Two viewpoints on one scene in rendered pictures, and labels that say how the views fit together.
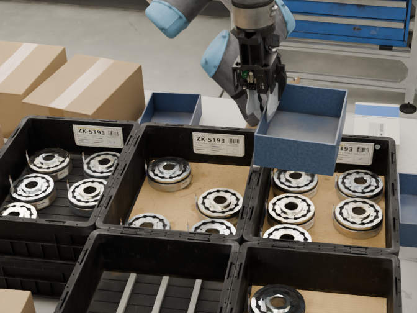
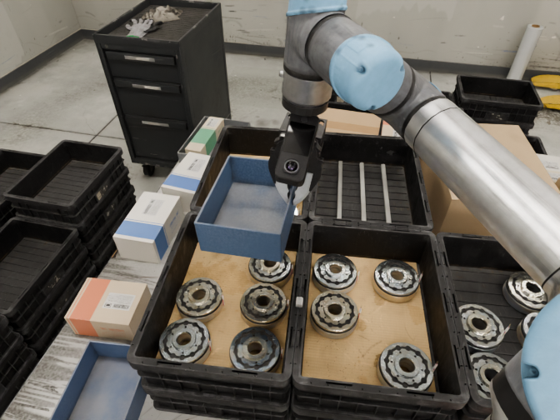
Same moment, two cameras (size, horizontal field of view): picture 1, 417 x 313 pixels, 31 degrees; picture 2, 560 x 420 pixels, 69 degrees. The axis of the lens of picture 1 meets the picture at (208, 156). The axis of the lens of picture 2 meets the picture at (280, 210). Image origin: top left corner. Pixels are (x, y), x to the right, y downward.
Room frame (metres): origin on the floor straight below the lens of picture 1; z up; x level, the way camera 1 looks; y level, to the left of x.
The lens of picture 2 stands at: (1.80, -0.18, 1.62)
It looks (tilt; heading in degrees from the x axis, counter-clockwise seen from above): 43 degrees down; 175
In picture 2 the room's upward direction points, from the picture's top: straight up
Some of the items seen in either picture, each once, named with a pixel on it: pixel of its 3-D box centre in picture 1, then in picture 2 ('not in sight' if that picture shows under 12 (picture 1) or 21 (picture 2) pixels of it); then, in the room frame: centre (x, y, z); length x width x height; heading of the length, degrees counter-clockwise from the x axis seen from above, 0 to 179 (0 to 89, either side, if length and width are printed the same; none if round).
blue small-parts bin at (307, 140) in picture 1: (302, 126); (252, 204); (1.24, -0.18, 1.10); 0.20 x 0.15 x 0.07; 164
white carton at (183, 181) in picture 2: not in sight; (193, 182); (0.71, -0.38, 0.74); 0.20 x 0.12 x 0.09; 158
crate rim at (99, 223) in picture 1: (186, 178); (373, 298); (1.34, 0.05, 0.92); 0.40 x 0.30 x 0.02; 168
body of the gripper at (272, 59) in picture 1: (256, 55); (302, 127); (1.23, -0.10, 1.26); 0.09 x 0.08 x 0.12; 161
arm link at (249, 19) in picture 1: (255, 12); (305, 83); (1.24, -0.10, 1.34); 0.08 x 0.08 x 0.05
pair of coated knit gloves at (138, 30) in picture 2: not in sight; (138, 27); (-0.40, -0.72, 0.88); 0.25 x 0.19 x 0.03; 162
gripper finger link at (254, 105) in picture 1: (252, 104); (304, 181); (1.24, -0.09, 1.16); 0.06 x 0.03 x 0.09; 161
